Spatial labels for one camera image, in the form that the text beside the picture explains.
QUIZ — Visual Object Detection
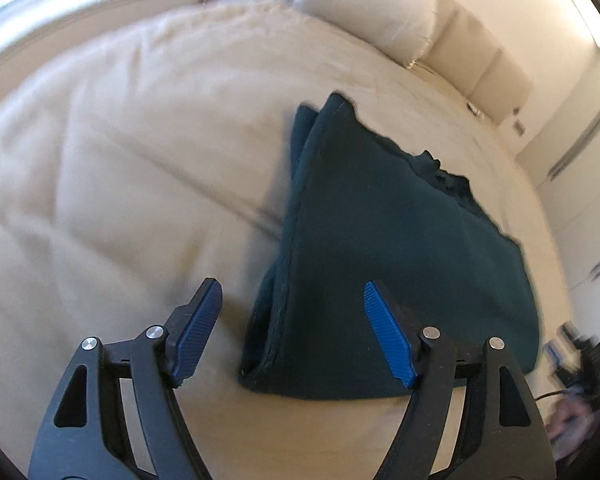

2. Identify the beige padded headboard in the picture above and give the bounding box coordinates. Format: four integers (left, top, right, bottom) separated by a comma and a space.
405, 0, 533, 126

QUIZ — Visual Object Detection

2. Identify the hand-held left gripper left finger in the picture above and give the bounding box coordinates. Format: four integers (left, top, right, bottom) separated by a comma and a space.
27, 277, 224, 480

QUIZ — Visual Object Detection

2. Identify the white pillow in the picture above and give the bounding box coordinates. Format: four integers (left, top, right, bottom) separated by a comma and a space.
295, 0, 440, 68

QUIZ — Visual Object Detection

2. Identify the black wardrobe handle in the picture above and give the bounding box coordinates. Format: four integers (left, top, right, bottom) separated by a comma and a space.
547, 105, 600, 181

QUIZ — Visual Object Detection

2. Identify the beige window ledge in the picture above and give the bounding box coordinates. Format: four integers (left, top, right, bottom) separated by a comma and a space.
0, 0, 206, 91

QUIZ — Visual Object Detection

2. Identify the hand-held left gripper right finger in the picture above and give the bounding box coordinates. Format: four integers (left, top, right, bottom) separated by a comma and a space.
363, 280, 559, 480

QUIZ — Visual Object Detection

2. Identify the bed with beige sheet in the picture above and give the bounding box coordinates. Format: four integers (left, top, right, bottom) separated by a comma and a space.
0, 0, 576, 480

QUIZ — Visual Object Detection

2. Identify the dark green sweater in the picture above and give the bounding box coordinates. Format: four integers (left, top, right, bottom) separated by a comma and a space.
237, 91, 543, 402

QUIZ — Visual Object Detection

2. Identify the white wardrobe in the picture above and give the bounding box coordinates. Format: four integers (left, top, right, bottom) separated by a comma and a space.
517, 35, 600, 311

